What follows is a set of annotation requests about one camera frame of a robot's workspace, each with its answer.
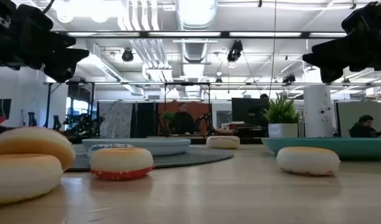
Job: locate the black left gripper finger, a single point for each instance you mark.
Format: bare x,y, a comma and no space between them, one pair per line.
61,71
70,53

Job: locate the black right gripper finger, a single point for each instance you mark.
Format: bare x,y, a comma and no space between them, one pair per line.
331,74
330,53

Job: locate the cream foam donut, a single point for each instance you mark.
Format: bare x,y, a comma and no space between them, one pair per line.
308,160
31,140
222,142
22,179

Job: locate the pink iced donut white drizzle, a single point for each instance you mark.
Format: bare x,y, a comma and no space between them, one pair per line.
122,161

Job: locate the black background robot arm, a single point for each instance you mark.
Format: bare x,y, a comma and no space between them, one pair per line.
206,123

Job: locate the white cylinder column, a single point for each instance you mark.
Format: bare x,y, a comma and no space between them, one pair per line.
317,111

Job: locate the black ceiling spotlight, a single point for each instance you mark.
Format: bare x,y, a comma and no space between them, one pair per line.
235,51
289,78
127,55

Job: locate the grey partition panel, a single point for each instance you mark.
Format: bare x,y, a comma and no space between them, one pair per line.
351,112

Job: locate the black background robot arms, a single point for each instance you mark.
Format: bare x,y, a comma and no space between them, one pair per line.
83,124

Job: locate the green potted plant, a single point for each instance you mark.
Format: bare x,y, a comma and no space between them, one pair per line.
280,110

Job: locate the person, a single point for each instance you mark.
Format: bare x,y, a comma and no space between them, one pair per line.
362,129
182,123
264,96

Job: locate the grey marble panel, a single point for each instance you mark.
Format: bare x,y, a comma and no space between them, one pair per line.
115,119

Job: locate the teal plate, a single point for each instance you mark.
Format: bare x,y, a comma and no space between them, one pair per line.
358,147

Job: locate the black monitor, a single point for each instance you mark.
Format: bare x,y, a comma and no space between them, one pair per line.
247,112

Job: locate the small green plant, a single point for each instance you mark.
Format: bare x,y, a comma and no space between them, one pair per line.
168,117

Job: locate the light blue plate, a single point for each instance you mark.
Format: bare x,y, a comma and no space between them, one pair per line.
165,145

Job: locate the orange partition panel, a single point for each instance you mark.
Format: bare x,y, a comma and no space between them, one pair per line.
201,109

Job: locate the round grey woven mat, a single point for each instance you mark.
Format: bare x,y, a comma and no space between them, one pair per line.
193,157

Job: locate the dark wall screen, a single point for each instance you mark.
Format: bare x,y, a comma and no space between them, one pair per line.
0,107

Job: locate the black frame light bar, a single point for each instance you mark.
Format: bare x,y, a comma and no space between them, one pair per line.
184,34

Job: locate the silver ceiling duct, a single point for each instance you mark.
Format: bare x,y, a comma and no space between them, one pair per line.
194,12

